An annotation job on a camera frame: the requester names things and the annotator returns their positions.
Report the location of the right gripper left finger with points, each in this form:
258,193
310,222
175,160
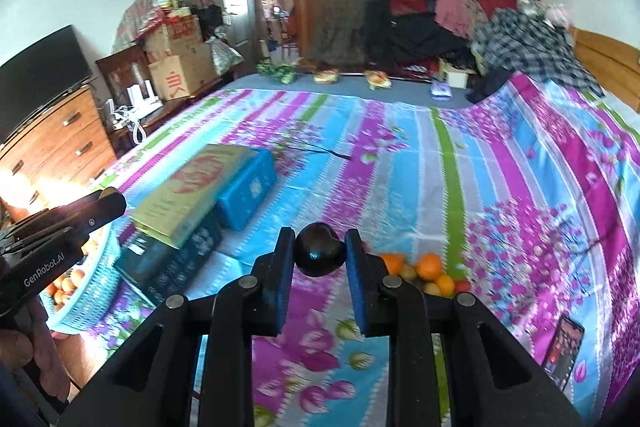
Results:
253,305

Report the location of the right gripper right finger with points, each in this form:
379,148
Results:
387,306

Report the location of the blue plastic basket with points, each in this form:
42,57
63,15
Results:
78,299

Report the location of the dark plum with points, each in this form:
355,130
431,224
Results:
318,251

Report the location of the left hand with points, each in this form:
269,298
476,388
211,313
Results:
18,349

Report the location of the large orange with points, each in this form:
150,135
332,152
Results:
394,262

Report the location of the wooden dresser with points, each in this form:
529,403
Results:
55,158

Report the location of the dark navy box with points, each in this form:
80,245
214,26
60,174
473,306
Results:
157,271

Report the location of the blue box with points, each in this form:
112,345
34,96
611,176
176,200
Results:
238,201

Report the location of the yellow gift box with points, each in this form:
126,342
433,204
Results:
174,209

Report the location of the black television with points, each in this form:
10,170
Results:
39,75

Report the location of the floral striped bed sheet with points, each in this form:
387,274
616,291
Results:
530,198

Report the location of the black smartphone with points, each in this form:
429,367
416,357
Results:
562,353

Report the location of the cardboard box with red print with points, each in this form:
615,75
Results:
179,76

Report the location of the pile of clothes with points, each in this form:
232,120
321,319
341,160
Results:
488,37

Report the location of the wooden headboard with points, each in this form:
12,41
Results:
613,63

